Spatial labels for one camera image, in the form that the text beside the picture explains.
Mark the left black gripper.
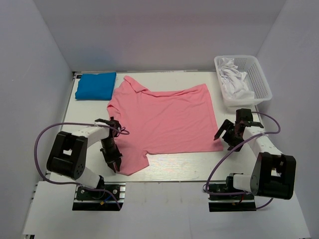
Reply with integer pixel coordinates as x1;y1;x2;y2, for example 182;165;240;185
100;137;123;170

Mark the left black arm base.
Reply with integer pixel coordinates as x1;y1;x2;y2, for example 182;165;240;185
72;182;126;212

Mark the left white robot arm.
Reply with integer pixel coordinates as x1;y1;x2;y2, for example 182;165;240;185
46;117;124;199

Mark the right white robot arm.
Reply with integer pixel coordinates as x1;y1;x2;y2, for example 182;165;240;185
205;109;297;200

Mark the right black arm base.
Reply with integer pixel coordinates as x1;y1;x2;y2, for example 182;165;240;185
203;173;256;212

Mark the white crumpled t shirt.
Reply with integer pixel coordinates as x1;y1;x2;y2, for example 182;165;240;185
217;58;255;100

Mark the folded blue t shirt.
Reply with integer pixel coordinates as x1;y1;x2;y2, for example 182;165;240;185
75;72;117;101

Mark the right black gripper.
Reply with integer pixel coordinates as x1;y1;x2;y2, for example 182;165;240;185
214;119;245;152

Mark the white plastic basket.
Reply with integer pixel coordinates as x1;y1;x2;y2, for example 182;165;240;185
214;55;272;108

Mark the pink t shirt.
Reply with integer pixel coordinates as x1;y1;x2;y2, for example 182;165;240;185
107;76;223;176

